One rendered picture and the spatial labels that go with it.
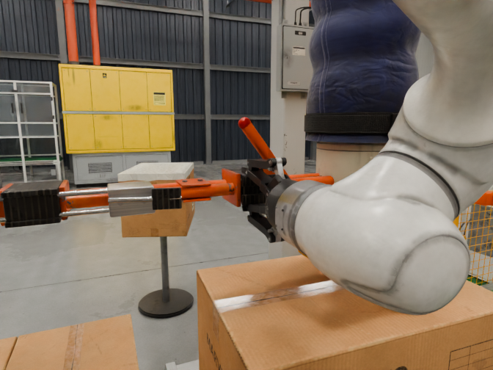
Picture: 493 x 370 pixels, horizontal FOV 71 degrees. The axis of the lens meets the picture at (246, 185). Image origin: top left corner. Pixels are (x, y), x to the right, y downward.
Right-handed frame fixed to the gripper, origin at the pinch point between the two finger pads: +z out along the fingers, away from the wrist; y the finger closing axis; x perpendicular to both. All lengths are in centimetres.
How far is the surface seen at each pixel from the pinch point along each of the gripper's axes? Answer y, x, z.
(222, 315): 25.2, -4.8, -0.4
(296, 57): -41, 63, 90
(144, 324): 121, -7, 160
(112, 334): 66, -26, 67
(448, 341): 29.0, 33.9, -19.1
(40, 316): 121, -73, 198
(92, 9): -245, -26, 785
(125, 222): 49, -15, 159
